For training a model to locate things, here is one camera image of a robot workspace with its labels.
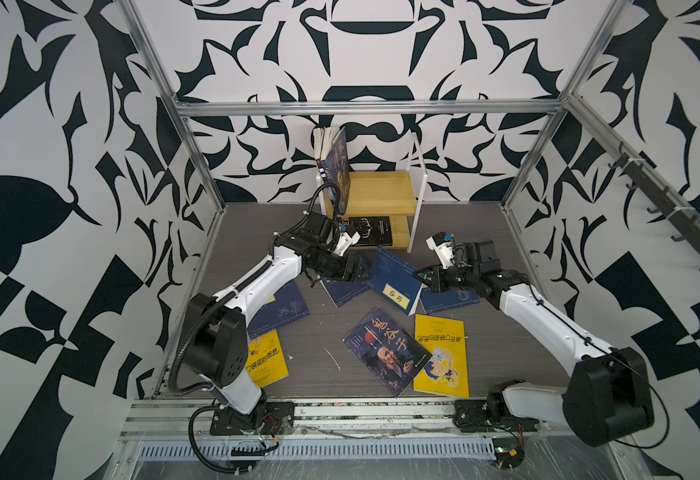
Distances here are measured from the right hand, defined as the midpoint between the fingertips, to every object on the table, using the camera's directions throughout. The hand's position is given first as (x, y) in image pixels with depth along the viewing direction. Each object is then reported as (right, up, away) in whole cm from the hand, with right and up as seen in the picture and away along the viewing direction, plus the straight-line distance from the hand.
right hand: (419, 273), depth 81 cm
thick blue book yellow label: (-6, -3, +4) cm, 8 cm away
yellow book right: (+7, -26, -1) cm, 27 cm away
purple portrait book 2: (-8, -21, +2) cm, 23 cm away
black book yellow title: (-11, +12, +24) cm, 29 cm away
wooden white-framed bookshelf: (-6, +24, +21) cm, 33 cm away
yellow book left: (-41, -24, +1) cm, 48 cm away
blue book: (-22, -8, +15) cm, 28 cm away
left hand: (-15, +1, 0) cm, 15 cm away
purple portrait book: (-22, +28, +2) cm, 36 cm away
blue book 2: (+8, -10, +13) cm, 18 cm away
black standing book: (-26, +27, -4) cm, 37 cm away
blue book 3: (-38, -12, +10) cm, 41 cm away
